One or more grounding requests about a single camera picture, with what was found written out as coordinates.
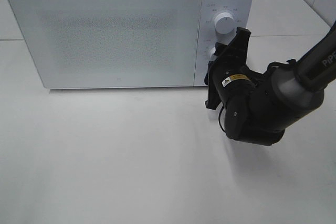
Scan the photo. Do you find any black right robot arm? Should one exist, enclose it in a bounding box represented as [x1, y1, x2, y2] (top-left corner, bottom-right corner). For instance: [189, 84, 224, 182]
[204, 27, 335, 146]

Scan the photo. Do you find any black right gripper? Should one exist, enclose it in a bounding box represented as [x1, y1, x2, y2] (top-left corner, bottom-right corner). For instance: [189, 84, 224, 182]
[205, 27, 256, 110]

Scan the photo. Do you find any white microwave door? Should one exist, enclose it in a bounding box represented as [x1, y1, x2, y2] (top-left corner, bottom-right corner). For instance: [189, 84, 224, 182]
[8, 0, 201, 89]

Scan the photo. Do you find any white round knob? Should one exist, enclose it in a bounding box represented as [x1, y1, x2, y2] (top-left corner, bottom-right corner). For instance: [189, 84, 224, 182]
[214, 12, 235, 35]
[207, 47, 217, 61]

